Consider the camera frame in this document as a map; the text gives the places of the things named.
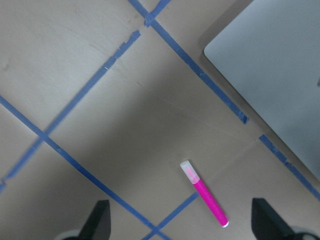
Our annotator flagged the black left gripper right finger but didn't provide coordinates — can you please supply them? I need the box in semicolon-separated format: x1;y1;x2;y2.
251;198;295;240

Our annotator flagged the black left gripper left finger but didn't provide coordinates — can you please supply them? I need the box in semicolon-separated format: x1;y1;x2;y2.
77;200;111;240

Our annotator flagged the pink marker pen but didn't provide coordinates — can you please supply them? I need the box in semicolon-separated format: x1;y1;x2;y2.
180;160;230;228

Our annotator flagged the silver apple laptop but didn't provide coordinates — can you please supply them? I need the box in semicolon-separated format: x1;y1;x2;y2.
204;0;320;178

